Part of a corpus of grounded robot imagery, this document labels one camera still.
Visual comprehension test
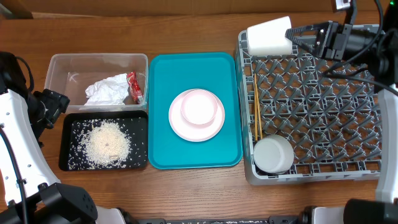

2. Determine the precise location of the white cup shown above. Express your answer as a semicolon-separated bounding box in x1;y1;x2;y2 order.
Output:
246;16;292;56

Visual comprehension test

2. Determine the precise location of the white napkin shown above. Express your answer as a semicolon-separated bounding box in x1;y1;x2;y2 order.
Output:
85;73;129;106

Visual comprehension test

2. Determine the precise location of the white rice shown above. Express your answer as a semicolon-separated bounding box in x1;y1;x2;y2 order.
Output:
66;117;147;171

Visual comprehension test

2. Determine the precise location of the red sauce packet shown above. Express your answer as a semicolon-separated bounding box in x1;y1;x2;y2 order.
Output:
126;72;144;104

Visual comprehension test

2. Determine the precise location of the wooden chopstick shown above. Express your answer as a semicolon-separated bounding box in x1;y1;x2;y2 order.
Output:
256;89;263;140
254;74;258;141

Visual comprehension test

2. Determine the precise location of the grey bowl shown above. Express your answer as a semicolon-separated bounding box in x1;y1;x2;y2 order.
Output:
253;134;295;174

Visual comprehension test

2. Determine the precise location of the pink bowl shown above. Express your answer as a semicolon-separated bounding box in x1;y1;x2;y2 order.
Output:
180;89;218;126

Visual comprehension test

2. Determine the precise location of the white plate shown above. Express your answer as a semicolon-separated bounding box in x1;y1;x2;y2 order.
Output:
169;89;225;142

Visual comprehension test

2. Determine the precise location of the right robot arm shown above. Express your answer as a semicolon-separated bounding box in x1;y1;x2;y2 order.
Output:
285;1;397;223

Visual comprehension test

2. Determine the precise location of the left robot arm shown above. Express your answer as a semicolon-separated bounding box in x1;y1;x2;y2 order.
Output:
1;52;128;223

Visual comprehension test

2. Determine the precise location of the grey dishwasher rack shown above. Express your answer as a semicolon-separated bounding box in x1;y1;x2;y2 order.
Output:
235;32;382;185

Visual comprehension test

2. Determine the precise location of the clear plastic bin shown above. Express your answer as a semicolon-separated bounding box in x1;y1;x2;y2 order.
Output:
44;53;149;113

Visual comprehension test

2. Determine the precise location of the black tray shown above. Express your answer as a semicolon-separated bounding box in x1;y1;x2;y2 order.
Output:
58;110;148;171

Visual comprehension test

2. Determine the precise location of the teal serving tray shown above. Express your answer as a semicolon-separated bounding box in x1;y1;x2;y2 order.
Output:
147;52;243;170

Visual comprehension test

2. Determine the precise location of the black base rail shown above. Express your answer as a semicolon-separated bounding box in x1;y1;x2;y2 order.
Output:
137;215;310;224

